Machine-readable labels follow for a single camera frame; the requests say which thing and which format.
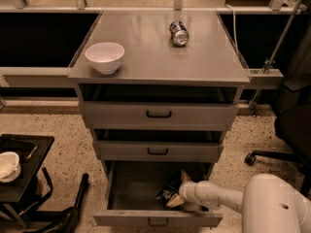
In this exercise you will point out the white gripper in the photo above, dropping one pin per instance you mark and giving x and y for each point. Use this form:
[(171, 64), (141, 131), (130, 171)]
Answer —
[(189, 190)]

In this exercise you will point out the blue chip bag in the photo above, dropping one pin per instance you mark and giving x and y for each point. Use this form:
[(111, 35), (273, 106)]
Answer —
[(171, 189)]

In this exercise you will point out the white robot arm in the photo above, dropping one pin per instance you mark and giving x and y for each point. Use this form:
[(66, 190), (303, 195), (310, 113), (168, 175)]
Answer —
[(268, 204)]

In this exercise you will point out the grey bottom drawer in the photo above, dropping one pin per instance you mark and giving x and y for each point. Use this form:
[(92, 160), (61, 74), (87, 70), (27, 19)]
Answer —
[(132, 190)]

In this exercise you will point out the grey drawer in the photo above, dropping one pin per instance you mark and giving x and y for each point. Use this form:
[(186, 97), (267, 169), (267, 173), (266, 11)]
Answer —
[(158, 145), (146, 106), (132, 190)]

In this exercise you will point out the grey middle drawer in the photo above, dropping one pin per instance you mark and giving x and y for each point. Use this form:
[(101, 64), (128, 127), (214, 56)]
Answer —
[(158, 145)]

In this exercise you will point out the grey drawer cabinet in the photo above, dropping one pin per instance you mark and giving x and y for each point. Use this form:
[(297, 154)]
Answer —
[(208, 58)]

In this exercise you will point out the grey top drawer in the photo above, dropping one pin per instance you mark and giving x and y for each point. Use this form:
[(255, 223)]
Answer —
[(146, 106)]

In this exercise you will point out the black office chair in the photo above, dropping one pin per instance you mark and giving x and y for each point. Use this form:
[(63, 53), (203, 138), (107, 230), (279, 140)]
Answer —
[(292, 105)]

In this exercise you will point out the white bowl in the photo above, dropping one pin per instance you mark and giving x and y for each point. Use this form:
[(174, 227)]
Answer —
[(106, 57)]

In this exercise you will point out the black side table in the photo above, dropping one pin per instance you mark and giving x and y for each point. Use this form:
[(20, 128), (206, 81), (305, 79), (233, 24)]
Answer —
[(18, 199)]

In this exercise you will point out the soda can lying down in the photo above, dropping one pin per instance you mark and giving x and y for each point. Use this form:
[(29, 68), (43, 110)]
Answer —
[(179, 33)]

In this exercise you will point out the white cup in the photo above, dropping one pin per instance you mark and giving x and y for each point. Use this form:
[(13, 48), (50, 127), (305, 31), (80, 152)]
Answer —
[(9, 166)]

